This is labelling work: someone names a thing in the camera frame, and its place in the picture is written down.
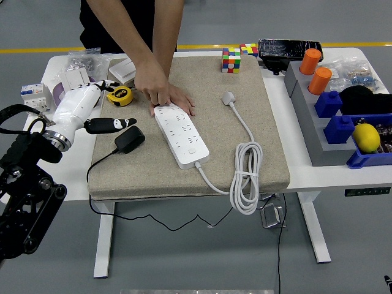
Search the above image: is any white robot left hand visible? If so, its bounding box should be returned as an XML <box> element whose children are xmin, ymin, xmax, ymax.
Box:
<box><xmin>52</xmin><ymin>78</ymin><xmax>138</xmax><ymax>145</ymax></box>

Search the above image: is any person's right hand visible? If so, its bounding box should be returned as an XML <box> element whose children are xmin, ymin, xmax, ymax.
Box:
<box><xmin>134</xmin><ymin>55</ymin><xmax>172</xmax><ymax>107</ymax></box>

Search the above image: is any person's left hand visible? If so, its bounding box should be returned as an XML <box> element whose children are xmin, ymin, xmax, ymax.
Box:
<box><xmin>149</xmin><ymin>83</ymin><xmax>196</xmax><ymax>118</ymax></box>

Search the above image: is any white power strip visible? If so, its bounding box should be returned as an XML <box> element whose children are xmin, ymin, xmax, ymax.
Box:
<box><xmin>153</xmin><ymin>103</ymin><xmax>211</xmax><ymax>171</ymax></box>

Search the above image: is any thin black adapter cord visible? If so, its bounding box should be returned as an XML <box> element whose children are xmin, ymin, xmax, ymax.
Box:
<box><xmin>86</xmin><ymin>148</ymin><xmax>267</xmax><ymax>232</ymax></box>

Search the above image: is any black plug adapter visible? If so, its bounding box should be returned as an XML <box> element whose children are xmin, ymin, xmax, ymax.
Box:
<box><xmin>114</xmin><ymin>125</ymin><xmax>146</xmax><ymax>154</ymax></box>

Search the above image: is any dark circuit board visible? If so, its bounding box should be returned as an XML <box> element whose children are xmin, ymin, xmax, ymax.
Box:
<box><xmin>375</xmin><ymin>122</ymin><xmax>392</xmax><ymax>154</ymax></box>

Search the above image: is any purple bowl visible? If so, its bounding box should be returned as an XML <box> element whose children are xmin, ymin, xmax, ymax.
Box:
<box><xmin>51</xmin><ymin>76</ymin><xmax>104</xmax><ymax>107</ymax></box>

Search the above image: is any yellow tape measure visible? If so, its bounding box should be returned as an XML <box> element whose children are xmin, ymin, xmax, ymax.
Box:
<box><xmin>106</xmin><ymin>85</ymin><xmax>135</xmax><ymax>108</ymax></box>

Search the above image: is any clear bag of screws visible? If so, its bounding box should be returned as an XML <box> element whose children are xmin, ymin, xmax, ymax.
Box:
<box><xmin>51</xmin><ymin>47</ymin><xmax>111</xmax><ymax>83</ymax></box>

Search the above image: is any white circuit breaker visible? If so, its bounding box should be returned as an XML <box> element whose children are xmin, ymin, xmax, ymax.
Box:
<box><xmin>20</xmin><ymin>82</ymin><xmax>53</xmax><ymax>116</ymax></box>

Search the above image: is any grey-brown mat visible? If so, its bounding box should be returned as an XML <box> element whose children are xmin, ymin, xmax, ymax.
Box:
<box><xmin>87</xmin><ymin>55</ymin><xmax>291</xmax><ymax>202</ymax></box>

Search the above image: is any colourful puzzle cube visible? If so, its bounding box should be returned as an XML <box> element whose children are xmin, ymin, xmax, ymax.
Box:
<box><xmin>221</xmin><ymin>47</ymin><xmax>242</xmax><ymax>74</ymax></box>
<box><xmin>239</xmin><ymin>43</ymin><xmax>259</xmax><ymax>58</ymax></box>

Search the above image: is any white table leg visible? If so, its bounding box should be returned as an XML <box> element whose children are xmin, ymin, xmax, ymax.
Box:
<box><xmin>297</xmin><ymin>192</ymin><xmax>332</xmax><ymax>264</ymax></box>
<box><xmin>92</xmin><ymin>202</ymin><xmax>116</xmax><ymax>279</ymax></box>

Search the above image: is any black table control panel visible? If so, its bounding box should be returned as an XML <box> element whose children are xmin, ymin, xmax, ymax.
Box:
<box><xmin>344</xmin><ymin>186</ymin><xmax>392</xmax><ymax>197</ymax></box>

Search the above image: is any black plastic-wrapped box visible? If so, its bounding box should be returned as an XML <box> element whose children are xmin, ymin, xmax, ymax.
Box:
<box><xmin>257</xmin><ymin>38</ymin><xmax>324</xmax><ymax>64</ymax></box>

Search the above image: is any blue plastic bin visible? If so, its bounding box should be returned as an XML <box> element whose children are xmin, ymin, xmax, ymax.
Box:
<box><xmin>345</xmin><ymin>113</ymin><xmax>392</xmax><ymax>170</ymax></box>

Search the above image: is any grey stepped block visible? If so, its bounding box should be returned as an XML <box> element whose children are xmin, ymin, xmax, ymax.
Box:
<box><xmin>283</xmin><ymin>61</ymin><xmax>359</xmax><ymax>168</ymax></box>

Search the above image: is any orange cylinder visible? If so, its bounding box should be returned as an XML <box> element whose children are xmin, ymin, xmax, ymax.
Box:
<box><xmin>307</xmin><ymin>67</ymin><xmax>333</xmax><ymax>96</ymax></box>
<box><xmin>299</xmin><ymin>48</ymin><xmax>322</xmax><ymax>76</ymax></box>

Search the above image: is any blue block with knob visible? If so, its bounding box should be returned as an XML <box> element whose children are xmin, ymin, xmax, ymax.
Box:
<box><xmin>323</xmin><ymin>115</ymin><xmax>356</xmax><ymax>145</ymax></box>
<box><xmin>314</xmin><ymin>90</ymin><xmax>343</xmax><ymax>119</ymax></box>

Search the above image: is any yellow lemon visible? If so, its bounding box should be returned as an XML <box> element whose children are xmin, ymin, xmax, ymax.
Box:
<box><xmin>352</xmin><ymin>123</ymin><xmax>382</xmax><ymax>153</ymax></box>

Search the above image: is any clear bag of parts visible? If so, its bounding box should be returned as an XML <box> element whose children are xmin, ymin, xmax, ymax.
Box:
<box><xmin>321</xmin><ymin>56</ymin><xmax>383</xmax><ymax>94</ymax></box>

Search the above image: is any black cloth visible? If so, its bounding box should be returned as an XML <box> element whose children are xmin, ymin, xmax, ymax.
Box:
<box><xmin>338</xmin><ymin>85</ymin><xmax>392</xmax><ymax>116</ymax></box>

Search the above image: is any white switch panel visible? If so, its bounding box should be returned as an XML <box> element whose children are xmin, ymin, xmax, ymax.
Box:
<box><xmin>59</xmin><ymin>67</ymin><xmax>91</xmax><ymax>92</ymax></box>

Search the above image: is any white wall switch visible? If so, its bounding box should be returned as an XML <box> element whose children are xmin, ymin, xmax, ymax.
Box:
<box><xmin>108</xmin><ymin>57</ymin><xmax>137</xmax><ymax>85</ymax></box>

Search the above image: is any white power cord with plug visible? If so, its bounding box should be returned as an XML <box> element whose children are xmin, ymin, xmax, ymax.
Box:
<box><xmin>194</xmin><ymin>91</ymin><xmax>264</xmax><ymax>216</ymax></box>

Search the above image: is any black floor cable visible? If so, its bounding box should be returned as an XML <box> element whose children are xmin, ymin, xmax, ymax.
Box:
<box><xmin>276</xmin><ymin>193</ymin><xmax>288</xmax><ymax>294</ymax></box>

